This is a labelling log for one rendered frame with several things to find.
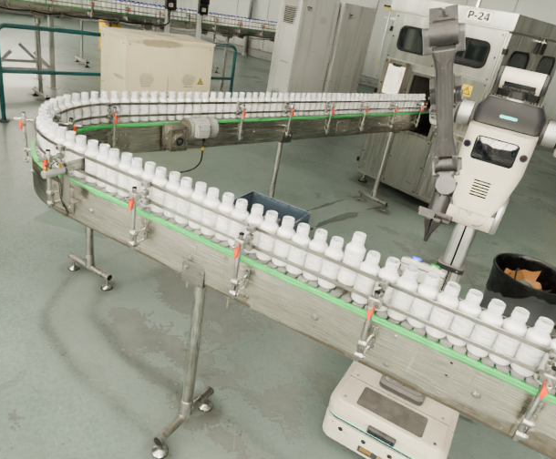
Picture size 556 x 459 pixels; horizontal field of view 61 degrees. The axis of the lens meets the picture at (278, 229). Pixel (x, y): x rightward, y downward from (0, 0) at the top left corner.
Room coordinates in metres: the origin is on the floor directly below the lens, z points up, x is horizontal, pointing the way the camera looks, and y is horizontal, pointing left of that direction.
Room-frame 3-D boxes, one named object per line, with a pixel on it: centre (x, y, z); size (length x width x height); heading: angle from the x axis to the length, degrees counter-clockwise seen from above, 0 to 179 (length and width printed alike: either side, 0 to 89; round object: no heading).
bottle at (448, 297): (1.12, -0.50, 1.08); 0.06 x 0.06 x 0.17
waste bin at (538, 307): (2.41, -1.48, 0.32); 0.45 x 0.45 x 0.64
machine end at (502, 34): (5.52, -1.73, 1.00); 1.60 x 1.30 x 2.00; 137
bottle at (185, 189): (1.51, 0.34, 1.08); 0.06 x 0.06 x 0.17
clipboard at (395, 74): (5.24, -0.90, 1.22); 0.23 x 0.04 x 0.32; 47
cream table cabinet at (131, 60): (5.52, 1.71, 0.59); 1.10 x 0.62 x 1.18; 137
